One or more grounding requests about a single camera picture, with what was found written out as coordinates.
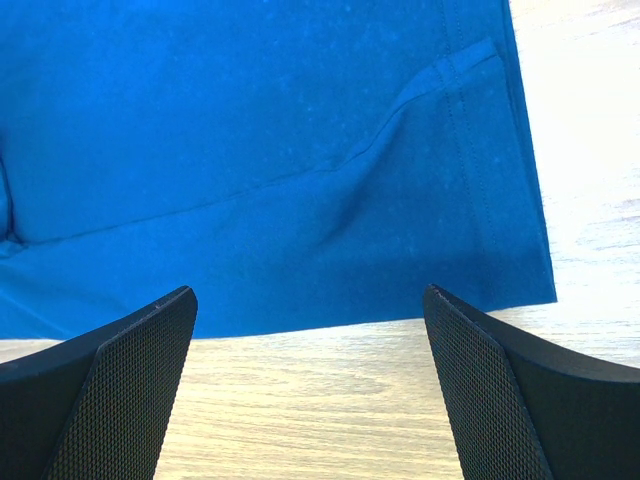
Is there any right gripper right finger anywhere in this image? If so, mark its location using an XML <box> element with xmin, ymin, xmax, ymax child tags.
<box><xmin>423</xmin><ymin>285</ymin><xmax>639</xmax><ymax>479</ymax></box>

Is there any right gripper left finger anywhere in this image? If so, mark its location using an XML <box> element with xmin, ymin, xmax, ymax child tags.
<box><xmin>1</xmin><ymin>286</ymin><xmax>198</xmax><ymax>479</ymax></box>

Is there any dark blue t shirt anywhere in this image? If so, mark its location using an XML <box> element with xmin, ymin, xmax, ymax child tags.
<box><xmin>1</xmin><ymin>1</ymin><xmax>556</xmax><ymax>339</ymax></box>

